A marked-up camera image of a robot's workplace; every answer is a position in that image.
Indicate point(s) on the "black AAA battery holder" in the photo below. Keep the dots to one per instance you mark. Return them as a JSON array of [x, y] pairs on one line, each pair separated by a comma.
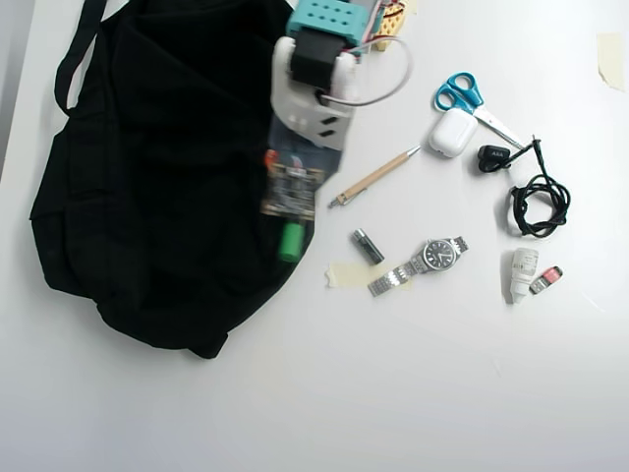
[[493, 155]]

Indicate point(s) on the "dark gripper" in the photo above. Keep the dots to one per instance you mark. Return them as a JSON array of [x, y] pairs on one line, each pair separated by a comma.
[[301, 183]]

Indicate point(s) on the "wooden ballpoint pen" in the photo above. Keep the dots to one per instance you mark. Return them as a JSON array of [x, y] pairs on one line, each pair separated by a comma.
[[373, 176]]

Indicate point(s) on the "small red and silver stick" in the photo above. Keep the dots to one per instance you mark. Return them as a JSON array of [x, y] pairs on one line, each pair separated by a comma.
[[553, 275]]

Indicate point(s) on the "white earbuds case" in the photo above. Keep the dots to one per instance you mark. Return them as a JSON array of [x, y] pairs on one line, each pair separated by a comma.
[[452, 133]]

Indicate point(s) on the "beige masking tape strip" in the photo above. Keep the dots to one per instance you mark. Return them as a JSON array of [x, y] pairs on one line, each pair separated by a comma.
[[611, 59], [344, 275]]

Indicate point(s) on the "gripper camera circuit board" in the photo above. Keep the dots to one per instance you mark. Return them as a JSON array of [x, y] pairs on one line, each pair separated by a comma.
[[292, 192]]

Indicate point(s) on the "yellow patterned block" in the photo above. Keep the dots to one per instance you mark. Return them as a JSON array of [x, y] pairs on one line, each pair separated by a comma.
[[393, 24]]

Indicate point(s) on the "silver metal wristwatch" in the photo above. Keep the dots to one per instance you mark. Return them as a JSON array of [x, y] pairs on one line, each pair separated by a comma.
[[439, 255]]

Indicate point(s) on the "black fabric bag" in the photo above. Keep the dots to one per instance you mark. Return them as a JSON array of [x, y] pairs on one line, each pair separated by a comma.
[[147, 196]]

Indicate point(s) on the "dark cylindrical battery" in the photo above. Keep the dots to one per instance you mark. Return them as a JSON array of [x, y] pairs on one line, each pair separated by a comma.
[[367, 247]]

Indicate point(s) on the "white dropper bottle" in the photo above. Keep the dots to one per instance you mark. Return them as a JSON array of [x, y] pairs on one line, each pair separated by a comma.
[[522, 275]]

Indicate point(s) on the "green whiteboard marker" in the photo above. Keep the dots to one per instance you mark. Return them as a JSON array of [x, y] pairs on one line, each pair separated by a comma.
[[290, 241]]

